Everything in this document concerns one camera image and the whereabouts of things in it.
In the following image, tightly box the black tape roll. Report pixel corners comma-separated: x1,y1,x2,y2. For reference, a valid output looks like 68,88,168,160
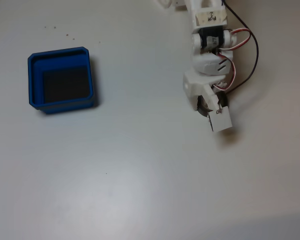
196,91,230,119

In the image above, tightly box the blue plastic box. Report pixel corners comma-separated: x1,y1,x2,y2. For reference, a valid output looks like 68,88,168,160
27,46,95,115

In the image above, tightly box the red and white cable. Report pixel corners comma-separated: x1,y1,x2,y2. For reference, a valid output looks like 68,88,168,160
210,28,252,91

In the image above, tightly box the white camera box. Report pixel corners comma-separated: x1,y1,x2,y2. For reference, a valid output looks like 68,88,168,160
206,105,234,134

